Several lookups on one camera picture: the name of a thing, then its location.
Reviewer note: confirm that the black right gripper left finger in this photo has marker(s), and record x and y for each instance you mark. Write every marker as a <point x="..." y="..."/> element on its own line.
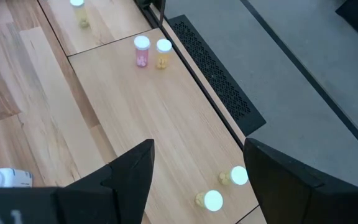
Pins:
<point x="123" y="193"/>

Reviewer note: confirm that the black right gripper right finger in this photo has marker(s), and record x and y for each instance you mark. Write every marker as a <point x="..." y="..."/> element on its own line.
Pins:
<point x="284" y="193"/>

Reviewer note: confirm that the yellow pill vial white cap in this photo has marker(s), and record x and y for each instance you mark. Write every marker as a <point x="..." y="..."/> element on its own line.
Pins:
<point x="233" y="175"/>
<point x="80" y="14"/>
<point x="210" y="200"/>

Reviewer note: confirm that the pink pill vial white cap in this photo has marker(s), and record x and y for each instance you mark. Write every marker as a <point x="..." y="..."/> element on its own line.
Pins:
<point x="141" y="51"/>

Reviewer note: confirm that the amber pill vial white cap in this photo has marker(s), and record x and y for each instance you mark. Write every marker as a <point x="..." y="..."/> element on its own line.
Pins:
<point x="163" y="54"/>

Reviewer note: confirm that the white melatonin bottle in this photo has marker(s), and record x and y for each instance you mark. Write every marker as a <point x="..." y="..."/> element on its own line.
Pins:
<point x="6" y="177"/>

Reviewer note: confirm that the black floor vent grate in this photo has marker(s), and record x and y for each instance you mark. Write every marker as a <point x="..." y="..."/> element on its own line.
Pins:
<point x="216" y="71"/>

